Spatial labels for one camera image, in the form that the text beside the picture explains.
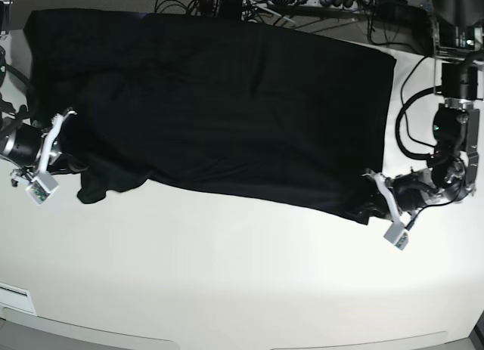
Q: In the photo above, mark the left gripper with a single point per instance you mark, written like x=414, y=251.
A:
x=413, y=191

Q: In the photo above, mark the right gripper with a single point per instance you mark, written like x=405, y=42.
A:
x=29, y=146

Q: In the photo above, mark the black T-shirt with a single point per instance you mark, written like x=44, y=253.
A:
x=212, y=105

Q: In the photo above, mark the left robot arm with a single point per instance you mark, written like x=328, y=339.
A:
x=451, y=171

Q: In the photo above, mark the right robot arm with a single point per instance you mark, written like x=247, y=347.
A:
x=19, y=101

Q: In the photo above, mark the white label plate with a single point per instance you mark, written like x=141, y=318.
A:
x=16, y=299

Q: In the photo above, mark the black equipment box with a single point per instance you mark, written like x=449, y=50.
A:
x=401, y=15

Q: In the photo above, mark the white power strip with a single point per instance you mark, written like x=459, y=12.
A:
x=341, y=4

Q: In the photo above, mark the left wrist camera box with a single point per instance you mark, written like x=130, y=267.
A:
x=397, y=235

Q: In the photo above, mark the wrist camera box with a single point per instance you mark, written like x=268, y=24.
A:
x=397, y=235
x=41, y=187

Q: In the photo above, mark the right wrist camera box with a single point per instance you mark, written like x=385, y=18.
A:
x=41, y=187

